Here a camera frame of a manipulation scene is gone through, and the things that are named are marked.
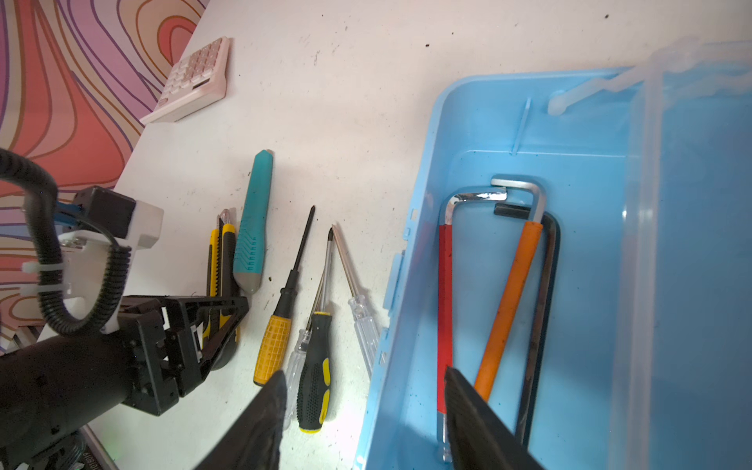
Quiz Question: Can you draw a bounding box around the teal utility knife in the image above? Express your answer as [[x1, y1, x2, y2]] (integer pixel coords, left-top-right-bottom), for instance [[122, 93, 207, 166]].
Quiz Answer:
[[233, 150, 273, 296]]

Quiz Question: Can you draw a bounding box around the yellow handled screwdriver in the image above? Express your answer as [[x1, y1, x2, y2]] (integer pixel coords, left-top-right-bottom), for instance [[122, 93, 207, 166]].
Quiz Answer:
[[254, 206, 315, 386]]

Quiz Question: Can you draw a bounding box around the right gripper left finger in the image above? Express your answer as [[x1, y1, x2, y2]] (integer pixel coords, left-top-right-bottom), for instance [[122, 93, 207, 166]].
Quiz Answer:
[[196, 370, 287, 469]]

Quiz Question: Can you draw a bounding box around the red handled hex key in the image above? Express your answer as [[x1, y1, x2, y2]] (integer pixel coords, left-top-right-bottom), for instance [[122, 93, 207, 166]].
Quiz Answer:
[[437, 186, 507, 463]]

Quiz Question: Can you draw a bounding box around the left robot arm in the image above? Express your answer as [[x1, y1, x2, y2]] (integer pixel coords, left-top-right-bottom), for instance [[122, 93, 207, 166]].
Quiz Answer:
[[1, 151, 250, 469]]

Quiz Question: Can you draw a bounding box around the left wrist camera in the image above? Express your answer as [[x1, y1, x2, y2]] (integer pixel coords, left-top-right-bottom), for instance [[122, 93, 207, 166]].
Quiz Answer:
[[21, 186, 165, 337]]

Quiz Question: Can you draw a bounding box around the yellow black utility knife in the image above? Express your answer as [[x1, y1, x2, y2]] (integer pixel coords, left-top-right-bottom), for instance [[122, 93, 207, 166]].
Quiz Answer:
[[203, 209, 240, 370]]

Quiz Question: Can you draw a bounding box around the clear toolbox lid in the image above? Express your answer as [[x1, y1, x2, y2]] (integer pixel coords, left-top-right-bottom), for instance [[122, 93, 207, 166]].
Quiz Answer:
[[548, 36, 751, 469]]

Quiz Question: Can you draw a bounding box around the black hex key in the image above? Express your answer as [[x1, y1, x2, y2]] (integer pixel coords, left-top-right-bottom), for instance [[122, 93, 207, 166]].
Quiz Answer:
[[515, 211, 561, 448]]

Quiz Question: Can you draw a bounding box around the black yellow screwdriver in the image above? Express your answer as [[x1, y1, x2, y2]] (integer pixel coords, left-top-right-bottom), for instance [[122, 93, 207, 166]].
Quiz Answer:
[[297, 228, 334, 434]]

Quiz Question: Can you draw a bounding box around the light blue plastic toolbox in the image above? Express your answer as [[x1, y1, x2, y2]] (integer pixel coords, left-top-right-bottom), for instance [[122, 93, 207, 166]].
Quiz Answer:
[[351, 67, 752, 470]]

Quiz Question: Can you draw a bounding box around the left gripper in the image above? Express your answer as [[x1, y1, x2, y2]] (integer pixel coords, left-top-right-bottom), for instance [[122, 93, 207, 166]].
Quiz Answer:
[[117, 296, 250, 416]]

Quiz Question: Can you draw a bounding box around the orange handled hex key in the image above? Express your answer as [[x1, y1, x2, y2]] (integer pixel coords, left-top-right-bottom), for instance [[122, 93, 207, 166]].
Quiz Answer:
[[474, 175, 546, 401]]

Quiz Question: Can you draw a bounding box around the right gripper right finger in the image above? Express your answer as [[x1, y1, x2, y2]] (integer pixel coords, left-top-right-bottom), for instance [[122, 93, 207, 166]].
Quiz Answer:
[[445, 367, 542, 470]]

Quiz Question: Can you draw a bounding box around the clear handled screwdriver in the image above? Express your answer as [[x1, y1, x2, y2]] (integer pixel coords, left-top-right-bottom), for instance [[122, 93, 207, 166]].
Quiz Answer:
[[332, 224, 380, 378]]

